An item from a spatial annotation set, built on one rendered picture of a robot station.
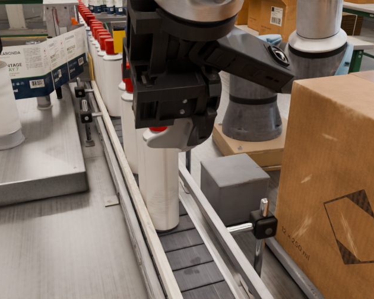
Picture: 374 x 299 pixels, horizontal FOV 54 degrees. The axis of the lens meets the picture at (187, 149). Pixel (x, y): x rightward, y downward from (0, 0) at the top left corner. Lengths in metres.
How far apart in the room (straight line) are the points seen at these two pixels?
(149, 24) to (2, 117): 0.66
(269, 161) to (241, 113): 0.13
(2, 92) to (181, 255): 0.54
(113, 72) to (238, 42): 0.67
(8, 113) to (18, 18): 7.86
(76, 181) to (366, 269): 0.55
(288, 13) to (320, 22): 1.69
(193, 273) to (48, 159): 0.45
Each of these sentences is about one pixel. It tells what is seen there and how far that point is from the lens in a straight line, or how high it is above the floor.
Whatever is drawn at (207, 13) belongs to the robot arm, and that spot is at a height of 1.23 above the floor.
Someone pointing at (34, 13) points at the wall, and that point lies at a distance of 8.72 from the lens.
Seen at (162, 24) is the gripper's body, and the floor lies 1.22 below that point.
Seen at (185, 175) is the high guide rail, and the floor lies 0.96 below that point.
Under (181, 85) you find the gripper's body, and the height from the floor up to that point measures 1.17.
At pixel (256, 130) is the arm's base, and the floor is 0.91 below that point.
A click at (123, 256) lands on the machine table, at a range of 0.64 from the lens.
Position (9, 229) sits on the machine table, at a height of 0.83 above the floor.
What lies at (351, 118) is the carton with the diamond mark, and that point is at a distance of 0.45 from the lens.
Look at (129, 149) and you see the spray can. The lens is 0.72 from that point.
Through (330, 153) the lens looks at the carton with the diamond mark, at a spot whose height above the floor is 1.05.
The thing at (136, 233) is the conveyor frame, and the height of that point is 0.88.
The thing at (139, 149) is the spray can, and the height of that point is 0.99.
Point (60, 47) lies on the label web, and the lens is 1.22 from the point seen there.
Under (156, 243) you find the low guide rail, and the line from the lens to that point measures 0.53.
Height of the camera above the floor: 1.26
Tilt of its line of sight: 27 degrees down
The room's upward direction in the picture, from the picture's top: straight up
